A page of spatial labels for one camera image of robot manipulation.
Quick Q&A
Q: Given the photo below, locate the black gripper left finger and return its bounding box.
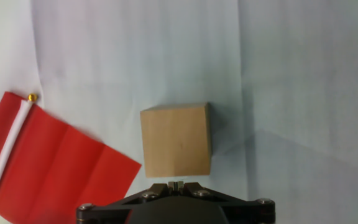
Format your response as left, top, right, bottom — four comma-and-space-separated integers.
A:
76, 180, 176, 224

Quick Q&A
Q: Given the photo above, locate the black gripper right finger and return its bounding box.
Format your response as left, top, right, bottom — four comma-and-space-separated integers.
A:
175, 180, 276, 224

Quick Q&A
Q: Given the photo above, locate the small wooden block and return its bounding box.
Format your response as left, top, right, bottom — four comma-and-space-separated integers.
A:
140, 101, 213, 179

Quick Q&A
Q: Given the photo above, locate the small red flag gold tip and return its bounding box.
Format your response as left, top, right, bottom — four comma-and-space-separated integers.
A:
0, 91, 142, 224

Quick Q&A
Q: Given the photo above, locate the blue green gradient cloth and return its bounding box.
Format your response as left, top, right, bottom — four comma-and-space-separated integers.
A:
0, 0, 358, 224

